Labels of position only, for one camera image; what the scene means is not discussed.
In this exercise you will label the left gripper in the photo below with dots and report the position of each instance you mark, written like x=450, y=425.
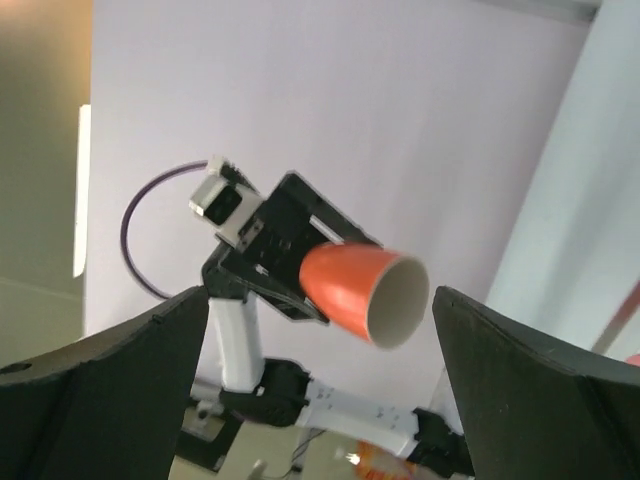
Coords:
x=274, y=240

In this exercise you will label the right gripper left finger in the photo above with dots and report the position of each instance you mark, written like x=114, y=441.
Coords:
x=109, y=406

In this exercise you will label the pink cream floral plate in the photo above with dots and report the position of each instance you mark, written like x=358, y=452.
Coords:
x=618, y=322

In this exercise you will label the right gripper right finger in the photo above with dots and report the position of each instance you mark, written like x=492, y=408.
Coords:
x=533, y=406

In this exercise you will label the orange white mug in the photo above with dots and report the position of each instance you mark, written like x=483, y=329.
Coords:
x=376, y=294

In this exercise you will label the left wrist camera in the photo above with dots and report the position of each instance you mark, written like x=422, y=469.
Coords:
x=225, y=199

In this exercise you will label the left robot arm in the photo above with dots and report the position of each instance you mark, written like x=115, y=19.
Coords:
x=281, y=393

